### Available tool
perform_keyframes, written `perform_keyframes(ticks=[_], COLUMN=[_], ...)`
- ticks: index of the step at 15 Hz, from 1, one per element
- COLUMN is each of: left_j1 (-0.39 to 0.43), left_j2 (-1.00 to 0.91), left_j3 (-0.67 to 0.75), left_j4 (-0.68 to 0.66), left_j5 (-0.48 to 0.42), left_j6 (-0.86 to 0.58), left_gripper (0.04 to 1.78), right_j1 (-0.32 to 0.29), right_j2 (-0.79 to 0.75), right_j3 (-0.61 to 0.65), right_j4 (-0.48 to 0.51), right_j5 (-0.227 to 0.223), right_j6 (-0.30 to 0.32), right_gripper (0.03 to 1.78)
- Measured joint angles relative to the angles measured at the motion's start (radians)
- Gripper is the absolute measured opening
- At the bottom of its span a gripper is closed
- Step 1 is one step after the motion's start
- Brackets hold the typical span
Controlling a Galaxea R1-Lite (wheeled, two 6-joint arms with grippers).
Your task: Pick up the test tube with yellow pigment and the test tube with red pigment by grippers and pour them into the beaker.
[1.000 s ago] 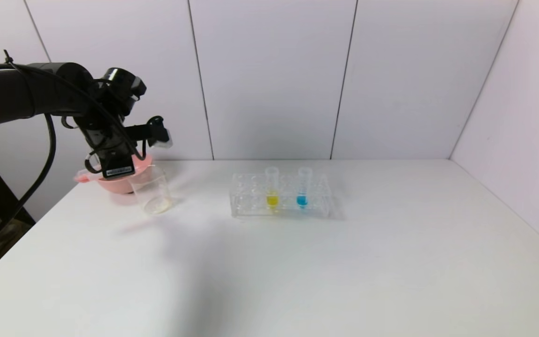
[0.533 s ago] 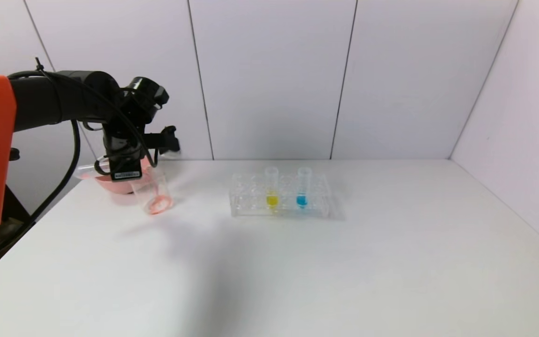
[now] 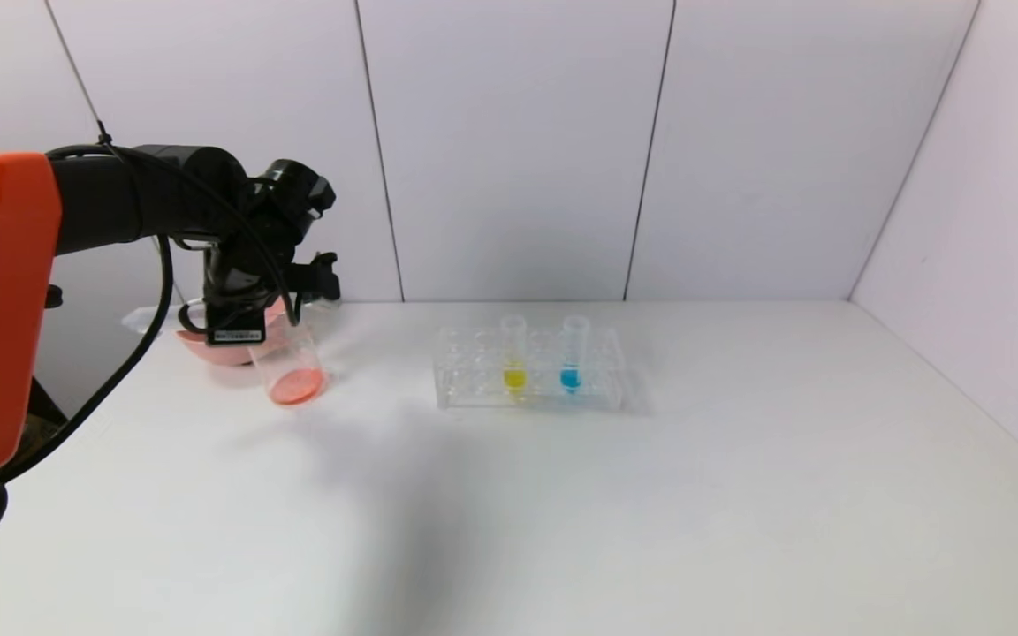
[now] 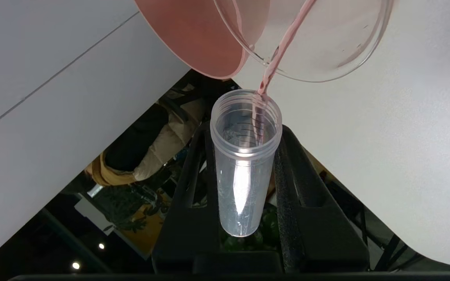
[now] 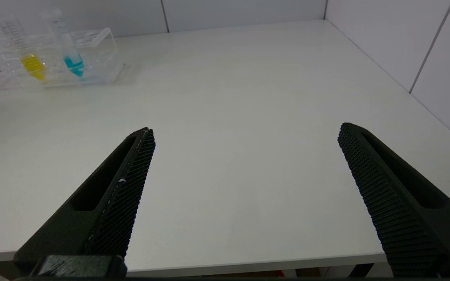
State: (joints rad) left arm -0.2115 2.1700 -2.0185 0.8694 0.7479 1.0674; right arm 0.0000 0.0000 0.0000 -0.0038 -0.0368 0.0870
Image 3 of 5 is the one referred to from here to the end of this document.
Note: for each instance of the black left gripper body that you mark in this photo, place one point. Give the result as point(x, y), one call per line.
point(236, 330)

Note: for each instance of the yellow pigment test tube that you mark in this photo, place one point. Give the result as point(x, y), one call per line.
point(514, 378)

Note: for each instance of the clear glass beaker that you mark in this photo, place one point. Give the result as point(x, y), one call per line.
point(297, 380)

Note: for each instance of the clear acrylic test tube rack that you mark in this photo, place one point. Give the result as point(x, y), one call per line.
point(474, 371)

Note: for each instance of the blue pigment test tube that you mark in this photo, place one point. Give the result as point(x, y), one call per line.
point(571, 379)

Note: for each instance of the pink bowl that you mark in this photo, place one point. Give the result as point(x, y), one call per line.
point(217, 353)

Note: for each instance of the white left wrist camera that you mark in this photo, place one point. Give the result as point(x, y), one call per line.
point(235, 336)

